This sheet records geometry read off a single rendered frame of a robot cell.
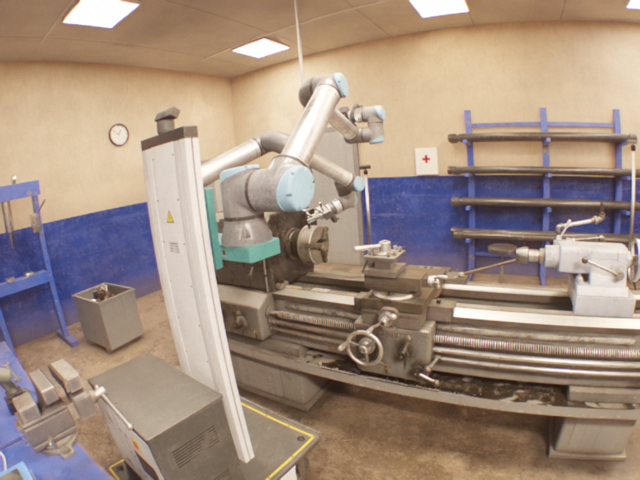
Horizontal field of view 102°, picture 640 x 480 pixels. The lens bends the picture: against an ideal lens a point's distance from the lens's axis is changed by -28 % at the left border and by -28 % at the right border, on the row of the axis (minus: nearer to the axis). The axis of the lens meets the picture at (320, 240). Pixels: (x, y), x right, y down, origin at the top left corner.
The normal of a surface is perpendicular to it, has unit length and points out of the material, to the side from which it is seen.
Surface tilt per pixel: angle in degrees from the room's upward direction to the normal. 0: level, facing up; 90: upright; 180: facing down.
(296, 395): 90
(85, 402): 90
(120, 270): 90
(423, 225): 90
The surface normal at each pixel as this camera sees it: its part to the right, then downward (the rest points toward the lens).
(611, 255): -0.52, 0.08
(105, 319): 0.90, 0.01
